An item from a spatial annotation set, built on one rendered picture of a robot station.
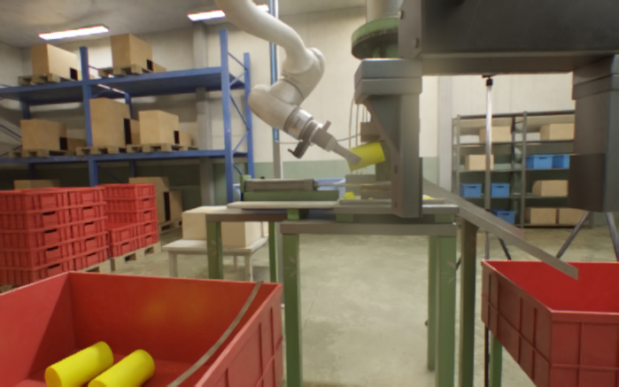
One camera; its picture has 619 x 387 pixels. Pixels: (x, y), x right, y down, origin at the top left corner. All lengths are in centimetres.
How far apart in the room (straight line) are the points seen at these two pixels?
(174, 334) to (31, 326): 33
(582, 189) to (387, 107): 15
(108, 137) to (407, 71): 676
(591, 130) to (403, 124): 14
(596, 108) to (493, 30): 10
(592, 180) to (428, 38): 15
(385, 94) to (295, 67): 77
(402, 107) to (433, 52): 4
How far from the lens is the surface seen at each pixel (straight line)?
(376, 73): 21
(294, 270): 85
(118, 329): 99
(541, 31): 25
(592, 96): 29
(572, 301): 142
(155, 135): 623
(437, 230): 82
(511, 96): 680
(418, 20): 22
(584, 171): 29
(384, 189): 89
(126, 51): 687
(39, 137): 809
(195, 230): 259
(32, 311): 101
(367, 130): 89
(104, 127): 695
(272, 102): 94
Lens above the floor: 109
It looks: 4 degrees down
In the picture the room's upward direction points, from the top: 1 degrees counter-clockwise
